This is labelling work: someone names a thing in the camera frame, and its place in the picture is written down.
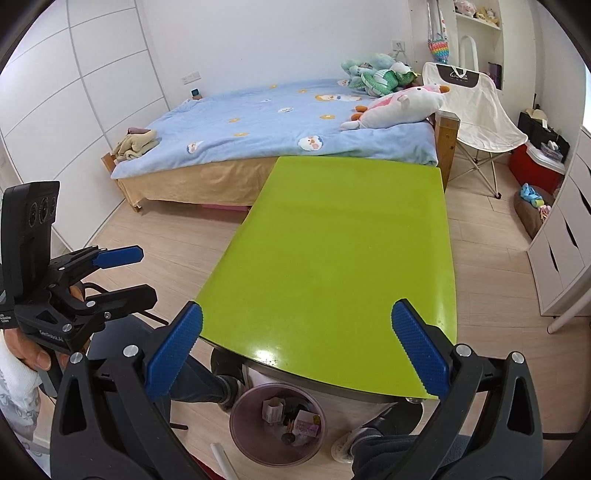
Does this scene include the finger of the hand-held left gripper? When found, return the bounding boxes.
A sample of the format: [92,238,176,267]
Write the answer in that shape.
[48,246,144,287]
[61,284,158,334]

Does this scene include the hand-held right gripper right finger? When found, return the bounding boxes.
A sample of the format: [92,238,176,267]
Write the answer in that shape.
[390,298,546,480]

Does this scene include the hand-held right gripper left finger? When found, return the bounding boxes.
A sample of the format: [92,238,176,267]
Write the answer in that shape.
[50,300,205,480]

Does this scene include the white printed carton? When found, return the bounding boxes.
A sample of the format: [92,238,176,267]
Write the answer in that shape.
[262,396,284,423]

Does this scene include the purple plastic waste bin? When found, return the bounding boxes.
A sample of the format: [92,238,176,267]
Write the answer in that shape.
[229,385,328,466]

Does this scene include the printed paper card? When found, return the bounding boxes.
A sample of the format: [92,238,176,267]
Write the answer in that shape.
[293,411,321,438]

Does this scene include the person's left forearm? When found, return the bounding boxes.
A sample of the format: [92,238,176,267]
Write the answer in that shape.
[0,339,43,462]

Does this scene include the person's left hand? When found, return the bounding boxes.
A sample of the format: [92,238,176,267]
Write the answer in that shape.
[0,282,87,371]

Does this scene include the person's left leg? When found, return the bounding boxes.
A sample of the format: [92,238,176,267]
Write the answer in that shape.
[88,314,241,407]

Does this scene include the person's leg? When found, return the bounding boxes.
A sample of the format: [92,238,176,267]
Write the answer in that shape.
[351,401,481,480]
[88,314,241,407]

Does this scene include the person's left shoe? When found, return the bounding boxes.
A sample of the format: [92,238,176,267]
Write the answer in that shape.
[210,375,243,410]

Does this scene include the person's shoe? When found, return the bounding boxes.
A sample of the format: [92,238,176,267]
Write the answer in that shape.
[331,415,393,463]
[210,375,243,410]

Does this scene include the wooden bed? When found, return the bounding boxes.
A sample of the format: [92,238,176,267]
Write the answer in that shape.
[100,78,460,214]

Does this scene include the person's right shoe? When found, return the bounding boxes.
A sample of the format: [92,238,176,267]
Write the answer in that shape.
[331,415,393,463]

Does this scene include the person's right leg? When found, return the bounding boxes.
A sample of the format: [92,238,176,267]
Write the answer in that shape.
[351,401,481,480]

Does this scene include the beige folded towels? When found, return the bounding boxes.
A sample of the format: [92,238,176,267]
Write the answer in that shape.
[112,127,160,162]

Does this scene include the white tube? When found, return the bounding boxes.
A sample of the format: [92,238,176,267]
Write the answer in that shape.
[210,443,237,480]

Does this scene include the green table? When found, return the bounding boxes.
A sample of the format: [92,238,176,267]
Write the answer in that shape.
[195,156,458,407]

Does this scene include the white wardrobe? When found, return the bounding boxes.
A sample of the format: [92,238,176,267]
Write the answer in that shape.
[0,0,171,296]

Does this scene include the white desk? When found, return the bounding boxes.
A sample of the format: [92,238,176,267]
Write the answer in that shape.
[547,295,591,335]

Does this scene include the brown pet bed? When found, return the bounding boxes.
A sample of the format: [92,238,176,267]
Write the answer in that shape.
[514,185,555,238]

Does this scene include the white drawer unit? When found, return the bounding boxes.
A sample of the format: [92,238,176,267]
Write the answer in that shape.
[527,138,591,317]

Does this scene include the blue printed blanket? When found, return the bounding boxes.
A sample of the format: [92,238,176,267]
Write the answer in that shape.
[111,78,438,180]

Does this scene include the red cooler box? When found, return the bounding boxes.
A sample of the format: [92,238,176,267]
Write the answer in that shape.
[509,143,566,195]

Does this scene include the white pink plush toy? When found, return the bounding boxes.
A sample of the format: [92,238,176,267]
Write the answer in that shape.
[341,83,450,131]

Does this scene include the cream folding chair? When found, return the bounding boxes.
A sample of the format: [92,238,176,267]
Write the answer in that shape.
[422,61,528,198]

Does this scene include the black bag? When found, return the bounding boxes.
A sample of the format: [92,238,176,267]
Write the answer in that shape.
[517,108,571,149]

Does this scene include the green striped plush toy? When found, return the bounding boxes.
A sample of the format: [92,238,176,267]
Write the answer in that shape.
[362,62,419,96]

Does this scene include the teal plush toy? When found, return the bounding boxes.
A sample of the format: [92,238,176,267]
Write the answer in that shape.
[342,53,398,89]

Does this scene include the rainbow bag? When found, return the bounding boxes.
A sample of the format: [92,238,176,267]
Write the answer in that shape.
[427,0,452,65]

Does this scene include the white wall shelf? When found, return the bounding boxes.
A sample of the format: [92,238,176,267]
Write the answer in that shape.
[452,0,505,88]

